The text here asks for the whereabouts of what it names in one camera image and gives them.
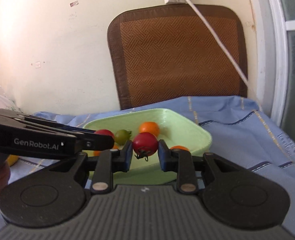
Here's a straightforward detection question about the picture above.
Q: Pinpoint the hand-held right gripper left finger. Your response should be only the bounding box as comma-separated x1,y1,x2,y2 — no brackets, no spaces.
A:
45,140,134,194

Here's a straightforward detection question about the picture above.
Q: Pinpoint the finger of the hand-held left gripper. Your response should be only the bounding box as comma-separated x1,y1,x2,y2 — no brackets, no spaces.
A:
17,114,96,136
75,133,115,153

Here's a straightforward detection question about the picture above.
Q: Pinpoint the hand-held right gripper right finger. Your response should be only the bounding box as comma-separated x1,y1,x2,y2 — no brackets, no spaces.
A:
157,140,240,194

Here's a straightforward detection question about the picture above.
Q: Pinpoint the small orange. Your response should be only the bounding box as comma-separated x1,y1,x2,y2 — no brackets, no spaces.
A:
93,144,119,157

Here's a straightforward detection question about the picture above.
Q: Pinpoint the green tomato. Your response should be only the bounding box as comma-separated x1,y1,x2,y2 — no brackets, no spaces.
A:
115,129,133,145

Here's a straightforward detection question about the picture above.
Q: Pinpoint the red tomato with stem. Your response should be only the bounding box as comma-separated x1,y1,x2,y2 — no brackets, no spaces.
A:
133,132,158,159

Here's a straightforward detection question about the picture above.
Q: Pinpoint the light green plastic basket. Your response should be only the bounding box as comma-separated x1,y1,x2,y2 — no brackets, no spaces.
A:
83,108,212,185

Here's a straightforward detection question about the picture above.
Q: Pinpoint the large yellow citrus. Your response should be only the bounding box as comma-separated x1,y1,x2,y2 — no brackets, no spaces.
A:
6,155,19,167

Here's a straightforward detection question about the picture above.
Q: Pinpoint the clear plastic bag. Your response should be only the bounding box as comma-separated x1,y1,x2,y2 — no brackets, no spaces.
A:
0,84,22,113

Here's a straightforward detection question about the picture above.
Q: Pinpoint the light blue striped tablecloth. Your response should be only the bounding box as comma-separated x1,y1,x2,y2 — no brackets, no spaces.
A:
0,95,295,240

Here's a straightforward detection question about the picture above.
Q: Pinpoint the brown woven chair mat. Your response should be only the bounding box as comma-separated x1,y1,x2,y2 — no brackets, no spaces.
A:
107,4,248,110

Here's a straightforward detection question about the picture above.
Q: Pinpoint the white cable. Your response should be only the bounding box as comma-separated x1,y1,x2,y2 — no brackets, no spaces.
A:
167,0,263,110

